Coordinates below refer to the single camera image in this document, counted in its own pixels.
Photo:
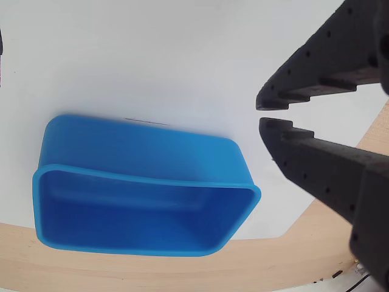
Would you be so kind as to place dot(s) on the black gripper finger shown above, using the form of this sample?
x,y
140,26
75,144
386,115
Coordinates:
x,y
319,164
331,54

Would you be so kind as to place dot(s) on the white rectangular board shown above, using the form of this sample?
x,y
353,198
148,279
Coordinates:
x,y
152,61

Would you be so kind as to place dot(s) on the blue rectangular plastic bin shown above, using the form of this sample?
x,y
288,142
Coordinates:
x,y
136,207

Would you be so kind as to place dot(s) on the black tape patch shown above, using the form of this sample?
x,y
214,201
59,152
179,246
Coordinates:
x,y
1,57

